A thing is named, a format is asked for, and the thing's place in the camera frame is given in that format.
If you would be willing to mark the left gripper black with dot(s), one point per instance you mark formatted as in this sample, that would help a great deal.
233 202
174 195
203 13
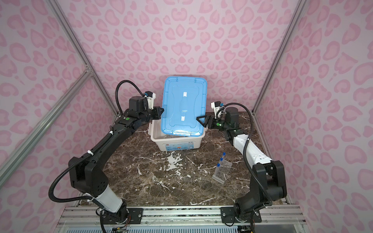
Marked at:
157 112

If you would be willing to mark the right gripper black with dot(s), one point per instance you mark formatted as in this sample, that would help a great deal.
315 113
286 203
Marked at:
209 118

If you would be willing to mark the blue plastic bin lid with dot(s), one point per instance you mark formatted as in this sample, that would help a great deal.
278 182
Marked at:
184 99

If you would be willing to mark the test tube with blue cap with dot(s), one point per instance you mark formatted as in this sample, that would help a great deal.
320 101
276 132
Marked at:
217 169

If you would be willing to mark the clear plastic test tube rack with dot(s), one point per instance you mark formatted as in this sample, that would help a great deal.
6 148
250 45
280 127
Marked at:
223 173

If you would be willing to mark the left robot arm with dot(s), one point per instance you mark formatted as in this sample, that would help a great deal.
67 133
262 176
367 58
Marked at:
88 177

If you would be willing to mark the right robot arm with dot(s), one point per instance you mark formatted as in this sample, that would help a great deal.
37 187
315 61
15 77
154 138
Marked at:
267 181

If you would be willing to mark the white plastic storage bin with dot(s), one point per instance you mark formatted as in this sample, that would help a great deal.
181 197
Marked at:
172 143

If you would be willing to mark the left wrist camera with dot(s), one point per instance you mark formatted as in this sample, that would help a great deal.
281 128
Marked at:
150 97

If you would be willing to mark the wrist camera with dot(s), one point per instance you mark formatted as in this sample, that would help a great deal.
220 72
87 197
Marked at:
150 97
217 106

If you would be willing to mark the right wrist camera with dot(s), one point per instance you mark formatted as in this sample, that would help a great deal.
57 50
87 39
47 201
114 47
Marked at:
217 106

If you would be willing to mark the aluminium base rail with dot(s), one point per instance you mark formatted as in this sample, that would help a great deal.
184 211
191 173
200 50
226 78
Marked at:
183 219

